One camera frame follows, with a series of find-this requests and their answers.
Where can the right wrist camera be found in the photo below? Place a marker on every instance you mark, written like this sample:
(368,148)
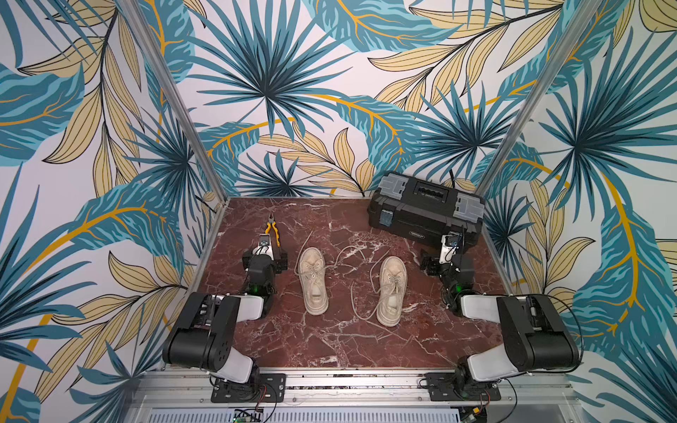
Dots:
(452,243)

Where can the aluminium corner post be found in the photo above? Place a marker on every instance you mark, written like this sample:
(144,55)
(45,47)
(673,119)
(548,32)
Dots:
(144,36)
(570,36)

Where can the left aluminium corner post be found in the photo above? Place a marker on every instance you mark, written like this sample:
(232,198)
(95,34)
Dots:
(144,36)

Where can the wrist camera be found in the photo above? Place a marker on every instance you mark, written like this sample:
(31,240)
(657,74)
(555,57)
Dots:
(452,243)
(264,246)

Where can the black grey toolbox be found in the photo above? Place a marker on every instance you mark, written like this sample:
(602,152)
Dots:
(425,212)

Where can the beige sneaker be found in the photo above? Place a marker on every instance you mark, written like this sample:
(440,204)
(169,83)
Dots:
(311,272)
(393,284)

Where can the yellow handled pliers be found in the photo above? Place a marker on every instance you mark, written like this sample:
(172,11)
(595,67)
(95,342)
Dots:
(272,231)

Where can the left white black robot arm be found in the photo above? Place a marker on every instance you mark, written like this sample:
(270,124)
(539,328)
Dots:
(203,335)

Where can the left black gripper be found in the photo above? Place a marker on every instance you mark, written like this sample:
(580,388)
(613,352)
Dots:
(279,263)

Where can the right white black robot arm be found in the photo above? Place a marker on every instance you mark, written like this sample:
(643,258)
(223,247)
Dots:
(534,336)

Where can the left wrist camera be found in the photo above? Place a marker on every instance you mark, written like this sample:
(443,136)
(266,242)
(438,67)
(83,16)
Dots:
(264,246)

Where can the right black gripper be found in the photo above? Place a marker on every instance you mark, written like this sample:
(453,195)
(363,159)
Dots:
(444,265)

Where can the right aluminium corner post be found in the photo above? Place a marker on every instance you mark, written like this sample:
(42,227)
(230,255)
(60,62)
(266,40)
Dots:
(570,36)

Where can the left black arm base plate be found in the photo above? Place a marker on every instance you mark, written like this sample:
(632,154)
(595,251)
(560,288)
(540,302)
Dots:
(263,388)

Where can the aluminium front rail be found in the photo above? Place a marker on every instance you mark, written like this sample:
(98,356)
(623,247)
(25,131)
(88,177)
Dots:
(350,395)

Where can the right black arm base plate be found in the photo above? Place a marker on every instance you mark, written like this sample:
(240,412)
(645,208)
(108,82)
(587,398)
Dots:
(443,387)

